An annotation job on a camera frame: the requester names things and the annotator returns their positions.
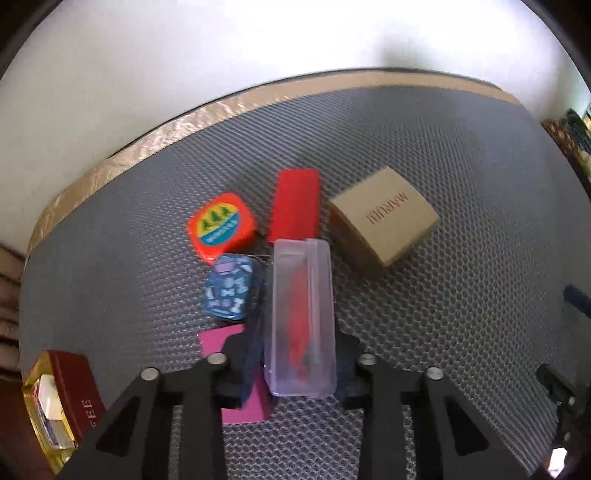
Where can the dark patterned furniture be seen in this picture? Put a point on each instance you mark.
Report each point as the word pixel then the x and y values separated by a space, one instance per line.
pixel 570 134

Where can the magenta box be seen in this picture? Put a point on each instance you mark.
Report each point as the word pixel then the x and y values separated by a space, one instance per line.
pixel 214 339

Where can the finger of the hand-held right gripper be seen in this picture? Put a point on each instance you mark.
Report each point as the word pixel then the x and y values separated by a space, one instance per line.
pixel 554 383
pixel 577 300

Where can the brown cardboard box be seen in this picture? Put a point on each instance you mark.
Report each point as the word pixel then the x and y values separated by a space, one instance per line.
pixel 383 221

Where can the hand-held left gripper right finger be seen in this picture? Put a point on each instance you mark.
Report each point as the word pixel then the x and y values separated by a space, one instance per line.
pixel 351 383

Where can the grey mesh mat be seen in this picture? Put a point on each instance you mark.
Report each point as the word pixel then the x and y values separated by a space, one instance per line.
pixel 438 323

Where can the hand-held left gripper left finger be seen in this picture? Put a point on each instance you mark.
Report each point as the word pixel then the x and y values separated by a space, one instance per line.
pixel 235 369

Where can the red tin box gold inside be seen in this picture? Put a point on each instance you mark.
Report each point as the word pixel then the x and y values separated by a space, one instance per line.
pixel 78 392

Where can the blue patterned small box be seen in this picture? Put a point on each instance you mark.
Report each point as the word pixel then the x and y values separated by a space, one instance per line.
pixel 231 286

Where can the small clear plastic box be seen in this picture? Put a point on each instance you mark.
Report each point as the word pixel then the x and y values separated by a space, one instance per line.
pixel 300 323

